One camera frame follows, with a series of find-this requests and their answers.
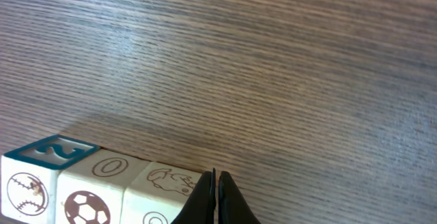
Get red 6 baseball block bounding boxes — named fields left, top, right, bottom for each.
left=1, top=135, right=100, bottom=223

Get green N letter block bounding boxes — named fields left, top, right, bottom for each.
left=120, top=162, right=201, bottom=224

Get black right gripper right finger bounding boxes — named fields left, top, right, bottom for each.
left=218, top=171, right=261, bottom=224

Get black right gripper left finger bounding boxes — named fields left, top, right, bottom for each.
left=171, top=169, right=216, bottom=224

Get yellow soccer ball J block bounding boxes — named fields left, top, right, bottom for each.
left=55, top=149, right=149, bottom=223

